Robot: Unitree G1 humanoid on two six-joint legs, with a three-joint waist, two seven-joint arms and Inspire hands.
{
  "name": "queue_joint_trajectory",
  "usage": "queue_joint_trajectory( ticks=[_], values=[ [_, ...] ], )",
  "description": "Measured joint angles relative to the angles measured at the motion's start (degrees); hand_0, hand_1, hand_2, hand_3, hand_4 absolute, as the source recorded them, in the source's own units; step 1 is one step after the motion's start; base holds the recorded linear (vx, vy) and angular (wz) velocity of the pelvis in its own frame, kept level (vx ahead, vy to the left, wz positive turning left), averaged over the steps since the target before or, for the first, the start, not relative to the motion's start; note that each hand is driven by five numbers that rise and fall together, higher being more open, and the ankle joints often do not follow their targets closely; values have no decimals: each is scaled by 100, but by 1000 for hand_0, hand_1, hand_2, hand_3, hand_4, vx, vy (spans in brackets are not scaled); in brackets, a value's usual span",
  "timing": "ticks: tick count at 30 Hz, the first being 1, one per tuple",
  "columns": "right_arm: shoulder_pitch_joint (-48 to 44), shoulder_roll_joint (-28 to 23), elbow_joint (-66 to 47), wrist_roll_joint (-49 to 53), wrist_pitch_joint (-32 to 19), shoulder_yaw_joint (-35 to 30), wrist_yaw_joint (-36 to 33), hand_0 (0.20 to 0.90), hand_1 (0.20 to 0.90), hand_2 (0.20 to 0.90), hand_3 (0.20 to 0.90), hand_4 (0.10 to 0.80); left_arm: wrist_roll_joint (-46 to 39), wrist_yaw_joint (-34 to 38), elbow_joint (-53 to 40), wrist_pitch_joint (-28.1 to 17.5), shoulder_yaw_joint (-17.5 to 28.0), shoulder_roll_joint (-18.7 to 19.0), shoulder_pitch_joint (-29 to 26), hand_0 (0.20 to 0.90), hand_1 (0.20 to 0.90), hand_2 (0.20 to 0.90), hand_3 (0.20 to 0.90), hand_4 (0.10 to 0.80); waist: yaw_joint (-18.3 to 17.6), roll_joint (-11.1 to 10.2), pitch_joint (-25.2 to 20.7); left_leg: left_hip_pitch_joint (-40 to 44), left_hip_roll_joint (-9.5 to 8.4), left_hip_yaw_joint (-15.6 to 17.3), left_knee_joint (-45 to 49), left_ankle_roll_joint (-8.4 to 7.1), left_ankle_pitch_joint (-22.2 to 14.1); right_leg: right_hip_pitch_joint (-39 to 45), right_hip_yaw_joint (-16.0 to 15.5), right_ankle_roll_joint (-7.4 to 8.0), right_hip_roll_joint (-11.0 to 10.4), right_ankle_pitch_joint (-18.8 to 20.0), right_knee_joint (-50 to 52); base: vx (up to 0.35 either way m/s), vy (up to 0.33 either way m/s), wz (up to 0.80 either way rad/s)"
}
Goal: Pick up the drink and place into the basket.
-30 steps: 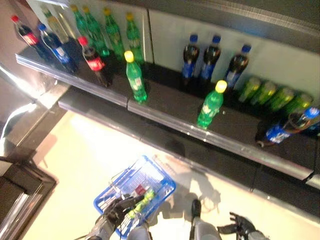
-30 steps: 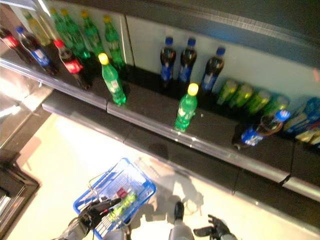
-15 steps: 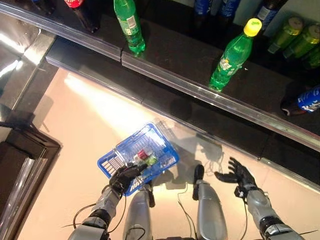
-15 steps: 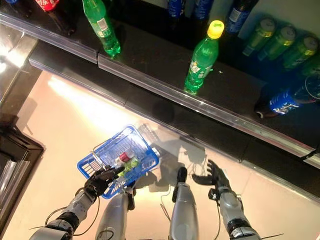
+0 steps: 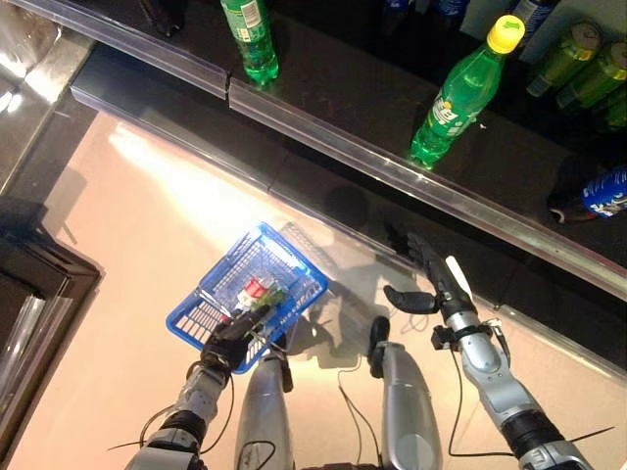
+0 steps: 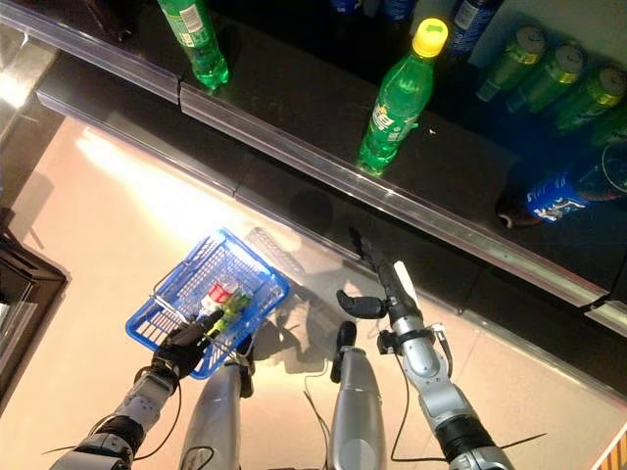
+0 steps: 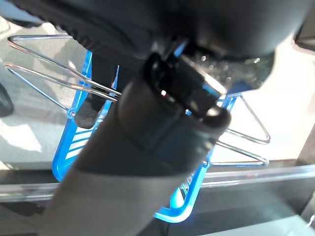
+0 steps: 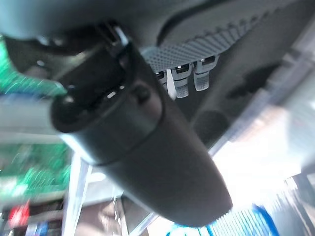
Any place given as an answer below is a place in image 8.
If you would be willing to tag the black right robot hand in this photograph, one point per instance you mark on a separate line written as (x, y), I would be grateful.
(147, 147)

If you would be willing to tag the blue plastic shopping basket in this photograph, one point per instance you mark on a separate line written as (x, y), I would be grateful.
(246, 221)

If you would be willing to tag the Coca-Cola bottle red label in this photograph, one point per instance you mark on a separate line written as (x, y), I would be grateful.
(18, 214)

